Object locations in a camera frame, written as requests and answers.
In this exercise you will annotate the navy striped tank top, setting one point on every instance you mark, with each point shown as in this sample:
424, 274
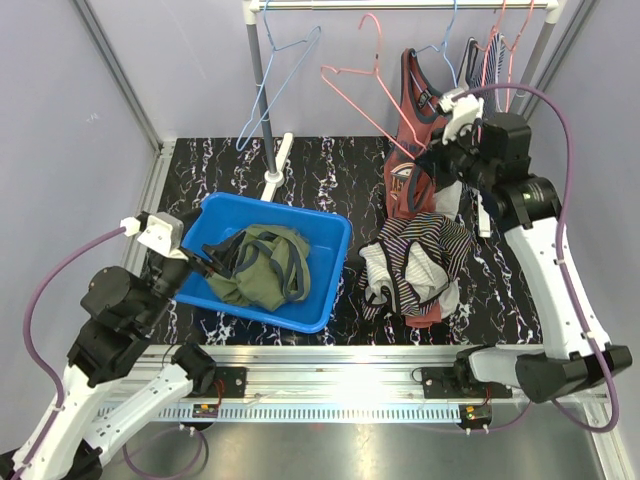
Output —
492, 60

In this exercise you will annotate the pink hanger at right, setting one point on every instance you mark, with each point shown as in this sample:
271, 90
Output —
510, 47

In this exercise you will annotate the grey clothes rack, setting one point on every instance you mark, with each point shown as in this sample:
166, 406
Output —
336, 161

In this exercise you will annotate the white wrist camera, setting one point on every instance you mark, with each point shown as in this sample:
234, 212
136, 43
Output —
161, 233
461, 110

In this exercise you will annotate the red graphic tank top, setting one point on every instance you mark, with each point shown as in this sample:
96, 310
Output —
408, 190

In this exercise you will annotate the pink wire hanger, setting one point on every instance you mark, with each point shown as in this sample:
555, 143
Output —
374, 74

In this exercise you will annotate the white navy trimmed tank top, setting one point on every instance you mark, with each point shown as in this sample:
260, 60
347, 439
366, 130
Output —
455, 239

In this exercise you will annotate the blue hanger under red top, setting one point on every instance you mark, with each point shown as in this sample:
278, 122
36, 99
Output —
442, 48

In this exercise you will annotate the green graphic tank top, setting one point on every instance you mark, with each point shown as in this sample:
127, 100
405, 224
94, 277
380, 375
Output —
269, 268

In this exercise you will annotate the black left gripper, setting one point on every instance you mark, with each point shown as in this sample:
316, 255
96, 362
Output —
219, 253

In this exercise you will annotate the black white striped tank top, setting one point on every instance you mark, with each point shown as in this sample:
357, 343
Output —
405, 271

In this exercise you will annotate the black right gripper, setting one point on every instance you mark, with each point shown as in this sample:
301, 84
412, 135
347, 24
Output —
432, 162

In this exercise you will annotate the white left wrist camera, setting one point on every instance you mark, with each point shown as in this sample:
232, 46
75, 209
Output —
161, 233

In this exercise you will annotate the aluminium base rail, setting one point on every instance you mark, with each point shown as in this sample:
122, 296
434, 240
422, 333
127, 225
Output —
325, 384

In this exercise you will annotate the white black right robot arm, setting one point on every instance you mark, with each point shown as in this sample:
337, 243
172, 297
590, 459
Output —
492, 156

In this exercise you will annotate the blue plastic bin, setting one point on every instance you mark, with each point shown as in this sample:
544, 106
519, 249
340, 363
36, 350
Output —
328, 234

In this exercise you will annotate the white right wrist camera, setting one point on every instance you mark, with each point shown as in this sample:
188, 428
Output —
461, 110

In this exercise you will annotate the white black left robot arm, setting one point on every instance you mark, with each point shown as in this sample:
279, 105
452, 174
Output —
72, 441

